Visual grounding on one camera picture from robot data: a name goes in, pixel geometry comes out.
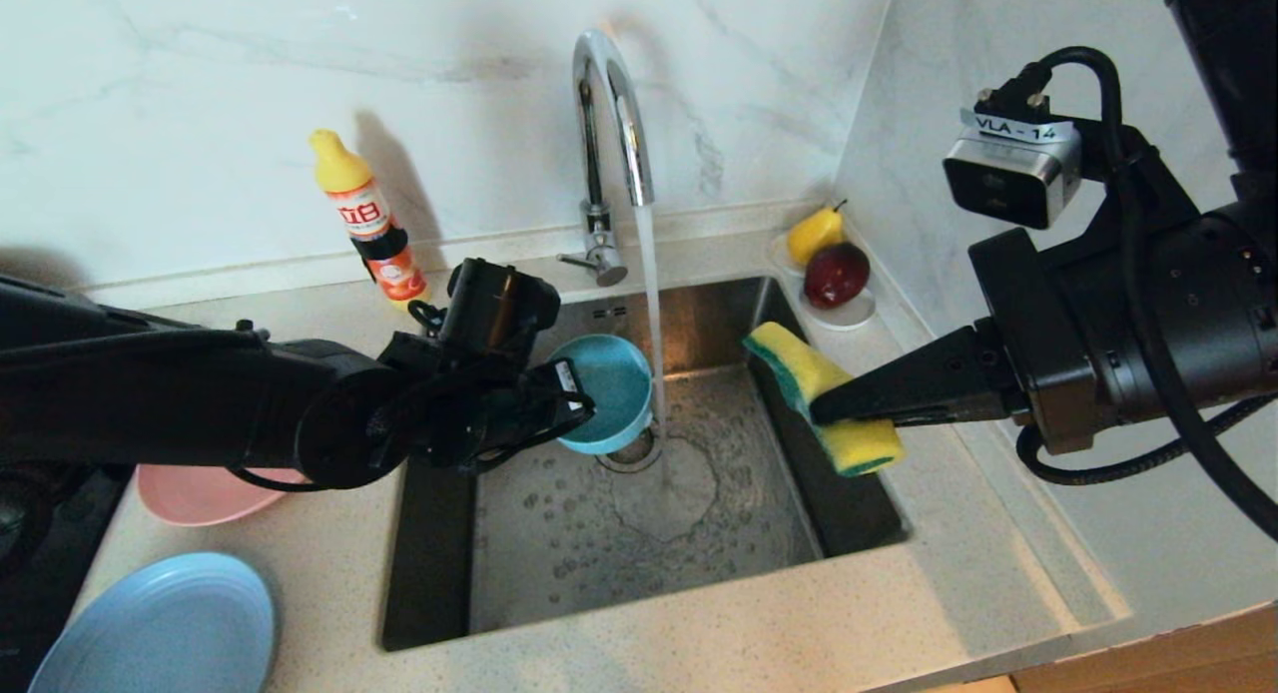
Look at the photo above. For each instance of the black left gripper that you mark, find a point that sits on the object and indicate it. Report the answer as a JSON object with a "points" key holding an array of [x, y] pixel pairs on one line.
{"points": [[479, 403]]}

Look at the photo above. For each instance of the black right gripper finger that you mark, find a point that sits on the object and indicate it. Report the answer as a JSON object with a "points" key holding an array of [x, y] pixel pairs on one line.
{"points": [[929, 383], [958, 419]]}

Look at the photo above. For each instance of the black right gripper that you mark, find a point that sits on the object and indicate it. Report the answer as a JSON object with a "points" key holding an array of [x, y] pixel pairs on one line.
{"points": [[1228, 304]]}

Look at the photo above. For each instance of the teal bowl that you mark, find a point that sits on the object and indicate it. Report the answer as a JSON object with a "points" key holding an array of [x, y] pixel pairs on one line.
{"points": [[609, 383]]}

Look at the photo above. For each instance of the yellow green sponge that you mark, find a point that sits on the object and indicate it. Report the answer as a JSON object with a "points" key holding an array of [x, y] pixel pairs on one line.
{"points": [[799, 358]]}

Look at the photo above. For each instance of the chrome gooseneck faucet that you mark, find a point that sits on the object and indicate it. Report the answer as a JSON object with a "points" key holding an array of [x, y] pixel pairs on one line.
{"points": [[599, 94]]}

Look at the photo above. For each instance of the yellow orange dish soap bottle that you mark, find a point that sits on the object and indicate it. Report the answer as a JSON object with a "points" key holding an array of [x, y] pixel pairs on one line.
{"points": [[349, 174]]}

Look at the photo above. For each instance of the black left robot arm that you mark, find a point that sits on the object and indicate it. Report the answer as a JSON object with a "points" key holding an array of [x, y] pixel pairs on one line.
{"points": [[150, 393]]}

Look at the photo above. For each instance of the metal sink drain strainer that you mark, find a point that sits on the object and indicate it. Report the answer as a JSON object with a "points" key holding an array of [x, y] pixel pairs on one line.
{"points": [[634, 455]]}

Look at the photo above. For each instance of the stainless steel sink basin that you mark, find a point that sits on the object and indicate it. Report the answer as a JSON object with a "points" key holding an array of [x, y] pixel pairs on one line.
{"points": [[599, 553]]}

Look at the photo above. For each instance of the small white dish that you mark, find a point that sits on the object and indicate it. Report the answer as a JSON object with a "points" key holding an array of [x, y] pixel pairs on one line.
{"points": [[849, 319]]}

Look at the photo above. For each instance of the dark red apple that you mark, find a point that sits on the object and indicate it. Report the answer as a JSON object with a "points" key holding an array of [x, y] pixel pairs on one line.
{"points": [[837, 275]]}

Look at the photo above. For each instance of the yellow pear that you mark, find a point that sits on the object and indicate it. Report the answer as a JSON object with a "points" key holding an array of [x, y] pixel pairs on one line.
{"points": [[811, 236]]}

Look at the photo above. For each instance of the light wooden cabinet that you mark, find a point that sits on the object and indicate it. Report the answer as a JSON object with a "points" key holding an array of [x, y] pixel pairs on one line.
{"points": [[1198, 653]]}

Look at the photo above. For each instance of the pink plate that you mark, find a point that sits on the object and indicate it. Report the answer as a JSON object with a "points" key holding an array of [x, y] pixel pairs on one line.
{"points": [[200, 495]]}

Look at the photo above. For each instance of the light blue plate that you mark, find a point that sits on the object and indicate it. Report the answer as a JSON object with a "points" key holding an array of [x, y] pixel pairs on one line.
{"points": [[160, 633]]}

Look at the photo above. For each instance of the black glass cooktop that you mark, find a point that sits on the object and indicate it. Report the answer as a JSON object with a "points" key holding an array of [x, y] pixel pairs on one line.
{"points": [[40, 613]]}

